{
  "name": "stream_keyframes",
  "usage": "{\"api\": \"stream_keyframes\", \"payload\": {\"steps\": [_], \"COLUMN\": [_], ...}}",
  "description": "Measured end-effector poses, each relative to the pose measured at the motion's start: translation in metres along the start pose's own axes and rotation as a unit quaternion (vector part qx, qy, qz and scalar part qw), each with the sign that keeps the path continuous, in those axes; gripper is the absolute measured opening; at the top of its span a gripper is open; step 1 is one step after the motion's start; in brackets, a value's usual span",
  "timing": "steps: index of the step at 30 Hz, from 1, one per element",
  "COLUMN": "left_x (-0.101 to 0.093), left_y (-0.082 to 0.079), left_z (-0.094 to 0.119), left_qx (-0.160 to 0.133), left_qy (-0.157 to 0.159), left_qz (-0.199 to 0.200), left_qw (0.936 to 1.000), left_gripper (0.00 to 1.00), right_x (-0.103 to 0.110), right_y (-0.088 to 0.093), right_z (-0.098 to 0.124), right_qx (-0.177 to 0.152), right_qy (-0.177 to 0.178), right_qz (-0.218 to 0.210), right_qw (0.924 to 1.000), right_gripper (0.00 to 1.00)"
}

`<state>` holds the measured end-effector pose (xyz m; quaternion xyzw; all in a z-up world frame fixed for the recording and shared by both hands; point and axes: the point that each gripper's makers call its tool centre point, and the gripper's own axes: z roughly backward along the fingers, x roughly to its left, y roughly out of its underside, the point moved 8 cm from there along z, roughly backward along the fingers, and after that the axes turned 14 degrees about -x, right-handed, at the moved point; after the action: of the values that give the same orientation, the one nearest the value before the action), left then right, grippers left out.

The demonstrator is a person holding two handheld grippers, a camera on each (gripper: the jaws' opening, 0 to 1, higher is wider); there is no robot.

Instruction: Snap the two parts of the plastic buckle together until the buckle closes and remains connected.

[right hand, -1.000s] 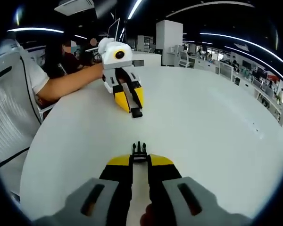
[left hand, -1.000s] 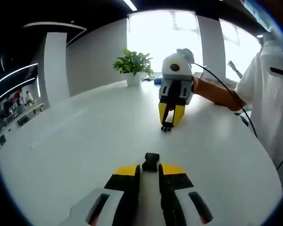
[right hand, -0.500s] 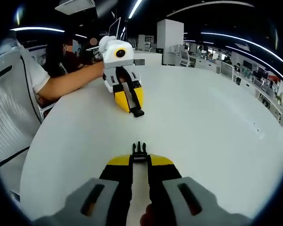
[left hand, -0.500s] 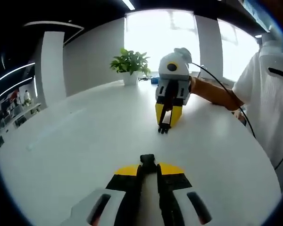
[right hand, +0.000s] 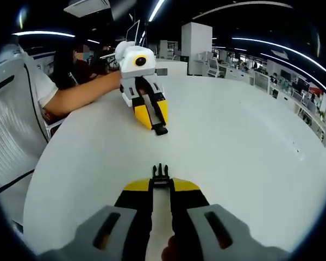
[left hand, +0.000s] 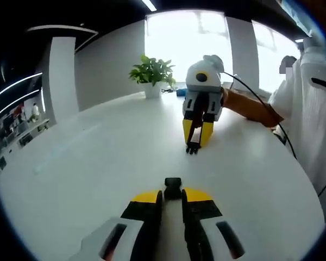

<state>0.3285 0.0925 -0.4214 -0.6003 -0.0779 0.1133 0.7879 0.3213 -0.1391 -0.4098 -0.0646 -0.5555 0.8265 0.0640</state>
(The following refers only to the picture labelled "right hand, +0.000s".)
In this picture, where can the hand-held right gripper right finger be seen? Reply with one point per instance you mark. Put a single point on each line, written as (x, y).
(195, 206)

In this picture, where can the person's right hand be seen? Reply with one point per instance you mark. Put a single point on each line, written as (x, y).
(168, 250)

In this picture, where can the black buckle socket part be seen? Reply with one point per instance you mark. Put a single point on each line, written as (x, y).
(160, 130)

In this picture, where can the white mesh chair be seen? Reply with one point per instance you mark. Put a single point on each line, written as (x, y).
(11, 114)

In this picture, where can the person's white shirt sleeve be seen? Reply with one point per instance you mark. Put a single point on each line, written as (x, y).
(44, 87)

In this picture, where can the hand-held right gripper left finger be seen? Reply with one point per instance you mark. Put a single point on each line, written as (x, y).
(125, 214)

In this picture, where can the open laptop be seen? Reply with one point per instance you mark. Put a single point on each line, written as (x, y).
(133, 32)

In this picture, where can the grey office chair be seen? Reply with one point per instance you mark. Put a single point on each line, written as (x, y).
(216, 68)

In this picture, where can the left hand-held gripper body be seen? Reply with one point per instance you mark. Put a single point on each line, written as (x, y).
(135, 62)

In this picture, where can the black pronged buckle part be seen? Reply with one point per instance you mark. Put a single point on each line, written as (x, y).
(160, 178)

